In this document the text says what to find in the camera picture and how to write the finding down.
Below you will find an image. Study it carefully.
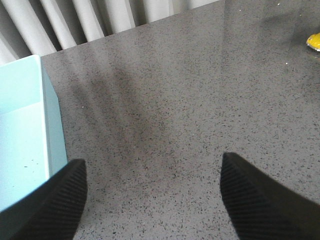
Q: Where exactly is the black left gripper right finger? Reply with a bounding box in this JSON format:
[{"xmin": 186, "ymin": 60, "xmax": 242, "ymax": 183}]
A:
[{"xmin": 220, "ymin": 152, "xmax": 320, "ymax": 240}]

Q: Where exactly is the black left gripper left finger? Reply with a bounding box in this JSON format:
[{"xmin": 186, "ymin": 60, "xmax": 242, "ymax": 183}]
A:
[{"xmin": 0, "ymin": 159, "xmax": 87, "ymax": 240}]

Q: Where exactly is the yellow toy beetle car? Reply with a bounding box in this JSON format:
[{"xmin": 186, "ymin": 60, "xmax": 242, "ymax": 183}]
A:
[{"xmin": 306, "ymin": 33, "xmax": 320, "ymax": 52}]

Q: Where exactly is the light blue storage box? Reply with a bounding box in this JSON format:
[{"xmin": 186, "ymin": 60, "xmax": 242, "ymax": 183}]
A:
[{"xmin": 0, "ymin": 55, "xmax": 68, "ymax": 210}]

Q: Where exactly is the grey pleated curtain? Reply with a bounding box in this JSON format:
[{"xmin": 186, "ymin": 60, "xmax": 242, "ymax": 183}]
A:
[{"xmin": 0, "ymin": 0, "xmax": 210, "ymax": 65}]

